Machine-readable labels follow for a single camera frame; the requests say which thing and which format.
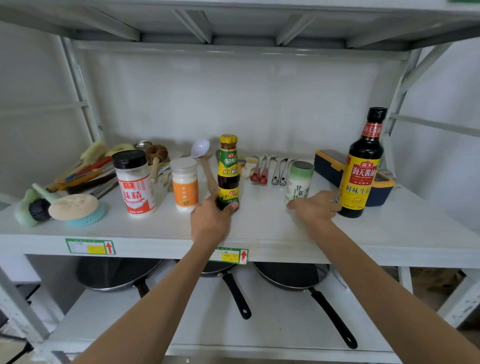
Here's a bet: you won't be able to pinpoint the person's right hand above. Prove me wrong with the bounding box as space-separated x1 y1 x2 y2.
287 190 343 235

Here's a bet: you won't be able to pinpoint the person's left hand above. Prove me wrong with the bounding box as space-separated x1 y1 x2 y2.
190 195 240 250

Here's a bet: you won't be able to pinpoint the green white round canister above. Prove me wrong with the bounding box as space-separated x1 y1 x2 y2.
284 160 315 205

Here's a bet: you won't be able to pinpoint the dark sauce bottle yellow cap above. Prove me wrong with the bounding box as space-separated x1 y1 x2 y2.
217 134 241 211

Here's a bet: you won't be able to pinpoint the person's right forearm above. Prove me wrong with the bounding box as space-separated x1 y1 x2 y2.
304 218 480 364

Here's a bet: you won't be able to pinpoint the person's left forearm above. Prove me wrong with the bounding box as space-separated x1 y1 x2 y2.
73 240 227 364

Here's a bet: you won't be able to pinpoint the white metal shelf rack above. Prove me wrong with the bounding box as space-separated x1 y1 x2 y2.
0 0 480 364

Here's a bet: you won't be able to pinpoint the pale bristle pastry brush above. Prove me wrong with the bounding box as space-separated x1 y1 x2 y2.
237 157 259 179

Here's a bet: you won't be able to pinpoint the green-framed shelf label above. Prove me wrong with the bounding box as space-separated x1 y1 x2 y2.
209 247 249 265
65 238 116 256

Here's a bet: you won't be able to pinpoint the white jar orange label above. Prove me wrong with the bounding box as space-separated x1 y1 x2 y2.
170 157 199 213

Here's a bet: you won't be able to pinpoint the navy box yellow trim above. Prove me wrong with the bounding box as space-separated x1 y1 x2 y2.
314 149 395 208

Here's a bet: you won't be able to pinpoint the white plastic spoon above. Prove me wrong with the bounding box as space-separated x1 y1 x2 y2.
186 139 211 160

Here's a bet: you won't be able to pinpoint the large dark soy sauce bottle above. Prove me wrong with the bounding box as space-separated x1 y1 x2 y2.
336 107 388 219

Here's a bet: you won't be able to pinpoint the round wooden dish brush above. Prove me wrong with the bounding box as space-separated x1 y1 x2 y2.
145 144 169 184

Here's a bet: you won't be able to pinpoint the white shaker black lid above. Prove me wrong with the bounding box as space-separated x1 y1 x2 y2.
112 149 157 216

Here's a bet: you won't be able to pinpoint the pale yellow sponge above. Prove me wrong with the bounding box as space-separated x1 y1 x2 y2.
106 143 135 157

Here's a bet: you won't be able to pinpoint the metal tongs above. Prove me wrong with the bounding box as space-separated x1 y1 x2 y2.
90 176 120 199

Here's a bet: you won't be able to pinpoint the teal round scrubber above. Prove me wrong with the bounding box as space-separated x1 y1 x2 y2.
67 202 106 227

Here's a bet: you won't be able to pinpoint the yellow sponge brush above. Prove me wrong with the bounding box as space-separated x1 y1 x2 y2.
45 141 109 192

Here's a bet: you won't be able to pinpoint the beige round scrubber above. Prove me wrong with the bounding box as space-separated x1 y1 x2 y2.
48 193 99 221

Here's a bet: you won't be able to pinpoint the green brush black bristles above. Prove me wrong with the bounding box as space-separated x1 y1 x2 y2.
14 183 61 228

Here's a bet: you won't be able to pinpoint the silver-handled metal utensil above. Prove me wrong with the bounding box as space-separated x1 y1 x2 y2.
271 157 288 185
279 158 297 187

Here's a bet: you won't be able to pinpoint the red-handled metal utensil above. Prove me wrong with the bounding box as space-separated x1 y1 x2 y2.
259 154 276 185
250 155 265 183

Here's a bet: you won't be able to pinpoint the large black pan long handle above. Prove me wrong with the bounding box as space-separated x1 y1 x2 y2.
253 262 359 350

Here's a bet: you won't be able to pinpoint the black pan straight handle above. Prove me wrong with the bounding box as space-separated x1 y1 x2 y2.
200 261 253 320

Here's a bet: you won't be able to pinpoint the black pan short handle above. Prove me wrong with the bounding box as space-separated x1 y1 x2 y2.
77 257 164 299

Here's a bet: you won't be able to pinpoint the black-handled utensil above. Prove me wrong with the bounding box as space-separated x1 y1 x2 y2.
67 172 117 195

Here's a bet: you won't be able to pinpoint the red-handled brush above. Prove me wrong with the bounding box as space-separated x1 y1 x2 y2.
65 156 113 181

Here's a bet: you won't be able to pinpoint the orange-handled brush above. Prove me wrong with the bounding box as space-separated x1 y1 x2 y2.
56 169 105 192

